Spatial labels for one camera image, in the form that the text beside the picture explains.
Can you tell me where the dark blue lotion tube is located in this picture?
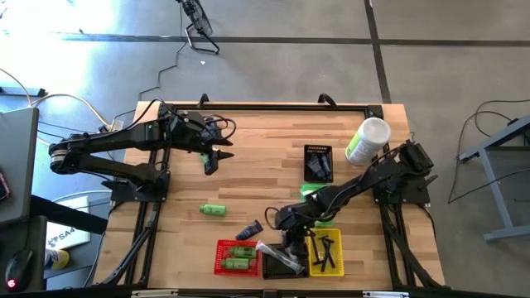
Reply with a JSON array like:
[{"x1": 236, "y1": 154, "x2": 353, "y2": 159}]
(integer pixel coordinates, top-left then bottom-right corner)
[
  {"x1": 312, "y1": 153, "x2": 328, "y2": 179},
  {"x1": 307, "y1": 152, "x2": 322, "y2": 177},
  {"x1": 234, "y1": 219, "x2": 264, "y2": 242},
  {"x1": 318, "y1": 155, "x2": 333, "y2": 181}
]

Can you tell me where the dark desk surface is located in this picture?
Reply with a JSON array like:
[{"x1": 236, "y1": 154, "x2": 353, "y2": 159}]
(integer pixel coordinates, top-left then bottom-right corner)
[{"x1": 0, "y1": 214, "x2": 49, "y2": 293}]

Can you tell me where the black computer mouse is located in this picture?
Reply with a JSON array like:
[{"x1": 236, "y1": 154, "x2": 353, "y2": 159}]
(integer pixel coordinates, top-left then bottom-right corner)
[{"x1": 4, "y1": 248, "x2": 35, "y2": 293}]

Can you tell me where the blue disposable razor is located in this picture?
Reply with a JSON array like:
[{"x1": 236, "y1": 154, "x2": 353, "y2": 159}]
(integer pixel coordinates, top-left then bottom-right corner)
[
  {"x1": 318, "y1": 235, "x2": 332, "y2": 272},
  {"x1": 320, "y1": 235, "x2": 337, "y2": 269},
  {"x1": 309, "y1": 232, "x2": 322, "y2": 266}
]

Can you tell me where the yellow plastic basket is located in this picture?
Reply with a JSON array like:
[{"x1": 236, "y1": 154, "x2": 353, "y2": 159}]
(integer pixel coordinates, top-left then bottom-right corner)
[{"x1": 306, "y1": 228, "x2": 345, "y2": 277}]

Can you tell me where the white green wipes canister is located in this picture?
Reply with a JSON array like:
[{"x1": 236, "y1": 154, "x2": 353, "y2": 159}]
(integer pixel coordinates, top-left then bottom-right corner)
[{"x1": 344, "y1": 117, "x2": 393, "y2": 167}]

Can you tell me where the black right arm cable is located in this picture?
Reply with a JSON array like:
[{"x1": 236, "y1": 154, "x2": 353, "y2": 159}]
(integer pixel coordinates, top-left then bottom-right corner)
[{"x1": 264, "y1": 144, "x2": 415, "y2": 231}]

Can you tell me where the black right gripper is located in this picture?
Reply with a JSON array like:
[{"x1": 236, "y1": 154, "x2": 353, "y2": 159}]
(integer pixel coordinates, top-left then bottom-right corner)
[{"x1": 274, "y1": 204, "x2": 312, "y2": 260}]

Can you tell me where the red plastic basket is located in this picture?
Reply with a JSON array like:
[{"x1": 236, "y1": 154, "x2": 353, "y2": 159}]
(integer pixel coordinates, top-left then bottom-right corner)
[{"x1": 214, "y1": 238, "x2": 262, "y2": 277}]

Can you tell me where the grey metal table frame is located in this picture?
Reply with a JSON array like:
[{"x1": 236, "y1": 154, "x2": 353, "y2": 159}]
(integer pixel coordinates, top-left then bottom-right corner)
[{"x1": 457, "y1": 114, "x2": 530, "y2": 243}]

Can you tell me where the black desk beam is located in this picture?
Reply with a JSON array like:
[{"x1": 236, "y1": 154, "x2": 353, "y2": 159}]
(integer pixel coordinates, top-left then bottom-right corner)
[{"x1": 31, "y1": 194, "x2": 109, "y2": 236}]

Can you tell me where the white printed box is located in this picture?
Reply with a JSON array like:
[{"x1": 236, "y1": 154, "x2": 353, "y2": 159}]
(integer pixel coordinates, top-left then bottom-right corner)
[{"x1": 44, "y1": 196, "x2": 92, "y2": 252}]

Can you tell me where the blue white toothbrush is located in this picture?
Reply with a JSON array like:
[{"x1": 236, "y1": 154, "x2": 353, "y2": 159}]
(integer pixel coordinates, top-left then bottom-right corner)
[
  {"x1": 258, "y1": 242, "x2": 303, "y2": 272},
  {"x1": 264, "y1": 246, "x2": 306, "y2": 275},
  {"x1": 255, "y1": 239, "x2": 291, "y2": 266}
]

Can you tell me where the black looped floor cable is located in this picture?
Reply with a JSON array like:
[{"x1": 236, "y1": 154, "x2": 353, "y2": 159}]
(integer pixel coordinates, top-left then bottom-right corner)
[{"x1": 446, "y1": 99, "x2": 530, "y2": 204}]

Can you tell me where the black plastic basket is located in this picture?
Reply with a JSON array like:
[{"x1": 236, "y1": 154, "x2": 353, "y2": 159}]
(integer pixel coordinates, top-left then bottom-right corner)
[
  {"x1": 261, "y1": 242, "x2": 311, "y2": 280},
  {"x1": 303, "y1": 144, "x2": 335, "y2": 185}
]

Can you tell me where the green plastic basket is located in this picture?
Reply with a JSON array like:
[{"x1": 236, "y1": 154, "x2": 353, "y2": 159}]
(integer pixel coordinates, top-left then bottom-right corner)
[{"x1": 300, "y1": 183, "x2": 336, "y2": 228}]

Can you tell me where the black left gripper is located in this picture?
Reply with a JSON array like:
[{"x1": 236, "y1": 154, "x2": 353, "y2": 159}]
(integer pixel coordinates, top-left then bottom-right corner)
[{"x1": 181, "y1": 110, "x2": 235, "y2": 175}]

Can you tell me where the black floor bar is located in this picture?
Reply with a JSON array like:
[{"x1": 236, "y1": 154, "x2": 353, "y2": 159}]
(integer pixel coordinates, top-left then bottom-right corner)
[{"x1": 0, "y1": 86, "x2": 46, "y2": 99}]

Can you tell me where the black floor fan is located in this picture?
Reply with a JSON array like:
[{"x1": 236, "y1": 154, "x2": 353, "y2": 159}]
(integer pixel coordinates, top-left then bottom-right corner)
[{"x1": 176, "y1": 0, "x2": 221, "y2": 55}]

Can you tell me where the cream floor cable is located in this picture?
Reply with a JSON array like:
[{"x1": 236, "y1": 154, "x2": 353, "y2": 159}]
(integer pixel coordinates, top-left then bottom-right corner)
[{"x1": 0, "y1": 65, "x2": 113, "y2": 127}]

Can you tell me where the black fan cable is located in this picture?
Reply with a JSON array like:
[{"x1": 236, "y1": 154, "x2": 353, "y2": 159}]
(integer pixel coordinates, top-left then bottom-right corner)
[{"x1": 112, "y1": 3, "x2": 186, "y2": 121}]

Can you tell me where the dark phone pink edge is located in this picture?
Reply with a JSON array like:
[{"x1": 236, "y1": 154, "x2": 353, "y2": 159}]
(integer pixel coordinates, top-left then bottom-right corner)
[{"x1": 0, "y1": 171, "x2": 12, "y2": 203}]

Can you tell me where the yellow white object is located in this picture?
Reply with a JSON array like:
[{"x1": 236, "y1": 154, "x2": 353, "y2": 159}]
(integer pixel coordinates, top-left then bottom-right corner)
[{"x1": 44, "y1": 248, "x2": 70, "y2": 271}]

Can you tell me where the silver metal bracket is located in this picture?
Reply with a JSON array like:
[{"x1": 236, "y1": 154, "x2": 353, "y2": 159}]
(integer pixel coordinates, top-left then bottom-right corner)
[
  {"x1": 363, "y1": 291, "x2": 410, "y2": 298},
  {"x1": 131, "y1": 289, "x2": 179, "y2": 298}
]

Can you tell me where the grey desk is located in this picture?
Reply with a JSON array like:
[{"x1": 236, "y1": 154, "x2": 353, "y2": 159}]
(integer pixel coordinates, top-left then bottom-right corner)
[{"x1": 0, "y1": 106, "x2": 41, "y2": 227}]

